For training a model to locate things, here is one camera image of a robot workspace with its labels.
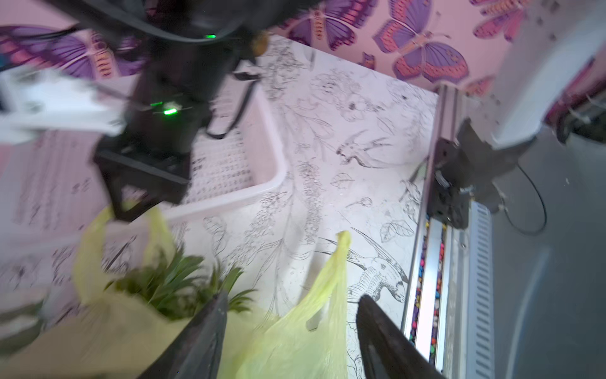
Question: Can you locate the yellow-green plastic bag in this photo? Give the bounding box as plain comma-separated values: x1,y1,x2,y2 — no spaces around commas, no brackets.
1,208,351,378

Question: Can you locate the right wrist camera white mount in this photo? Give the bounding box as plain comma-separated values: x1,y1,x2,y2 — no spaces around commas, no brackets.
1,66,128,145

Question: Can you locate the white plastic perforated basket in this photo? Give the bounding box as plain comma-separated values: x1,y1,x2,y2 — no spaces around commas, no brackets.
1,77,286,252

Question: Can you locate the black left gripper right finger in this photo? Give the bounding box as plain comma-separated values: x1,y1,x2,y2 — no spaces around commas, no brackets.
356,295,443,379

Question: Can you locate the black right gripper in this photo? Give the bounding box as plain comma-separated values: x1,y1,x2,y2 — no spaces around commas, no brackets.
92,43,237,222

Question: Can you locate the pineapple front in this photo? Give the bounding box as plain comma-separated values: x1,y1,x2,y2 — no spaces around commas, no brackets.
105,246,256,321

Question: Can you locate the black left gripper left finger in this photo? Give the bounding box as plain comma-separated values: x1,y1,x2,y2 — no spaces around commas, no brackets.
139,292,228,379

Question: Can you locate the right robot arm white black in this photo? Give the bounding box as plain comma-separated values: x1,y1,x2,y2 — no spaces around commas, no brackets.
54,1,605,228

